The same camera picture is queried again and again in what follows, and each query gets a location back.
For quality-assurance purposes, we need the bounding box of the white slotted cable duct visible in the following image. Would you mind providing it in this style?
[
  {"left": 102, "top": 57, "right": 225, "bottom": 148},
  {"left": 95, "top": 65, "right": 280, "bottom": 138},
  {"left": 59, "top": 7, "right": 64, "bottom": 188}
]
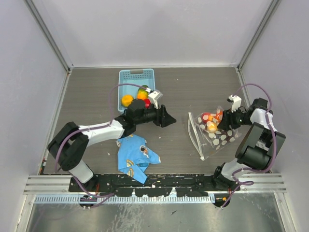
[{"left": 34, "top": 193, "right": 215, "bottom": 204}]

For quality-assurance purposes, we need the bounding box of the red fake apple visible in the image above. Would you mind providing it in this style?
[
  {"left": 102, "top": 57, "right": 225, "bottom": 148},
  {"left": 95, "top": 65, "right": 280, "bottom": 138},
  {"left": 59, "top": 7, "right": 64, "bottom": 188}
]
[{"left": 144, "top": 99, "right": 151, "bottom": 109}]

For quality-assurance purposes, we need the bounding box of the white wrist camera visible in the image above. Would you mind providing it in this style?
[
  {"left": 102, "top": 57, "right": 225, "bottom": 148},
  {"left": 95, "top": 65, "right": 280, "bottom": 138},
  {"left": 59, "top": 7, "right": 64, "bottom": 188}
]
[
  {"left": 146, "top": 88, "right": 163, "bottom": 109},
  {"left": 227, "top": 95, "right": 242, "bottom": 113}
]

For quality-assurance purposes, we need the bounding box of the orange fake fruit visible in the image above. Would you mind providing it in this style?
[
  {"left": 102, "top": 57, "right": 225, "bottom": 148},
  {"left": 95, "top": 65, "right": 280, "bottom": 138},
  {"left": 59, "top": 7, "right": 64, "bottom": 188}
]
[{"left": 137, "top": 85, "right": 148, "bottom": 100}]

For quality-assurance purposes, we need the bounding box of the clear polka dot zip bag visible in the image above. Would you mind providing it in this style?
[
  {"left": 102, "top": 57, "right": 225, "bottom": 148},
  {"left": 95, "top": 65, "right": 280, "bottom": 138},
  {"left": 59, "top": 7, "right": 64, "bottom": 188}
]
[{"left": 188, "top": 106, "right": 241, "bottom": 161}]

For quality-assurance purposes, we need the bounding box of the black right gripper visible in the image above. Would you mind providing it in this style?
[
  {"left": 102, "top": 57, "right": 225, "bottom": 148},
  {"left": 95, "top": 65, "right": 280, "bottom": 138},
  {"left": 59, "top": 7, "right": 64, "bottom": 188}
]
[{"left": 217, "top": 106, "right": 253, "bottom": 131}]

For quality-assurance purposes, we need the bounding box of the small orange fake tangerine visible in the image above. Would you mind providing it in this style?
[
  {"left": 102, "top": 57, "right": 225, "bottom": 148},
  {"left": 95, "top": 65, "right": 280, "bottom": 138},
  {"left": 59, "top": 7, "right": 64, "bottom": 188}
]
[{"left": 206, "top": 121, "right": 218, "bottom": 133}]

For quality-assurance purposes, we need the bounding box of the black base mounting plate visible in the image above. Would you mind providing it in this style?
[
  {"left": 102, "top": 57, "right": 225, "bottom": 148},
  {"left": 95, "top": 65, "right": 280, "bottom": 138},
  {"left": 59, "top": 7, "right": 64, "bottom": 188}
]
[{"left": 84, "top": 174, "right": 237, "bottom": 197}]

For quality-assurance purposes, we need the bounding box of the aluminium frame rail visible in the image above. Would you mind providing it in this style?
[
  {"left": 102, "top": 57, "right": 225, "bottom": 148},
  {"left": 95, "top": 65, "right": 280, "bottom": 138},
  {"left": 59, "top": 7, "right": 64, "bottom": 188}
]
[{"left": 23, "top": 175, "right": 71, "bottom": 195}]

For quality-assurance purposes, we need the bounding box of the yellow fake lemon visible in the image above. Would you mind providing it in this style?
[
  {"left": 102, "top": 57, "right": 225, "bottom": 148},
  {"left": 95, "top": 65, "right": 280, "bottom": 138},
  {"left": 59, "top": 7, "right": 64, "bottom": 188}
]
[{"left": 121, "top": 94, "right": 134, "bottom": 108}]

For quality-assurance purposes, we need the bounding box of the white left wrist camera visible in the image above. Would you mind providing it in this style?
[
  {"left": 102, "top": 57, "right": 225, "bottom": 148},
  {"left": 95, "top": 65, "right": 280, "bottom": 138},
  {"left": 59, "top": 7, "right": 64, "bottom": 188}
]
[{"left": 146, "top": 88, "right": 163, "bottom": 109}]

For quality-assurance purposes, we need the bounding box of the blue patterned cloth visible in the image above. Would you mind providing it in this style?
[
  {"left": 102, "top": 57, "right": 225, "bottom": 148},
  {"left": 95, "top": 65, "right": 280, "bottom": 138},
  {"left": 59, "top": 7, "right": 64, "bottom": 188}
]
[{"left": 116, "top": 134, "right": 161, "bottom": 184}]

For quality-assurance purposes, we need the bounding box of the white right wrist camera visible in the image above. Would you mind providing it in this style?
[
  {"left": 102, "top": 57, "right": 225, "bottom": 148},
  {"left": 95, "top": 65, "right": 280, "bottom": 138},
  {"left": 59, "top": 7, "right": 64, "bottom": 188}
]
[{"left": 227, "top": 95, "right": 242, "bottom": 113}]

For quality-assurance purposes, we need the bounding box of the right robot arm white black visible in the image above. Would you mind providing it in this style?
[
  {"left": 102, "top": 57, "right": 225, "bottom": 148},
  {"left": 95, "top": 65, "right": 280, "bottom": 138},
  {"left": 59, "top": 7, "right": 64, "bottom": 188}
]
[{"left": 211, "top": 98, "right": 286, "bottom": 190}]

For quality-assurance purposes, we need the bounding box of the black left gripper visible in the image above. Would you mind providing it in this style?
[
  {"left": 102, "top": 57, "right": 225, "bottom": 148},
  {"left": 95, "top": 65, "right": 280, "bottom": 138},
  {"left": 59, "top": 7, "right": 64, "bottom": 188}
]
[{"left": 134, "top": 100, "right": 175, "bottom": 127}]

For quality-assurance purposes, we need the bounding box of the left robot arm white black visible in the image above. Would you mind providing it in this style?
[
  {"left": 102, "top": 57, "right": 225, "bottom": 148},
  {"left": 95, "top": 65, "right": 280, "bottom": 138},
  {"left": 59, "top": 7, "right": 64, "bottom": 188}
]
[{"left": 47, "top": 99, "right": 177, "bottom": 191}]

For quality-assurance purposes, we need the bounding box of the light blue plastic basket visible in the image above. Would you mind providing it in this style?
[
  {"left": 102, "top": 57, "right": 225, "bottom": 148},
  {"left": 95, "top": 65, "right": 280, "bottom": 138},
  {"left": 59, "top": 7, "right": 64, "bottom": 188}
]
[{"left": 118, "top": 68, "right": 156, "bottom": 113}]

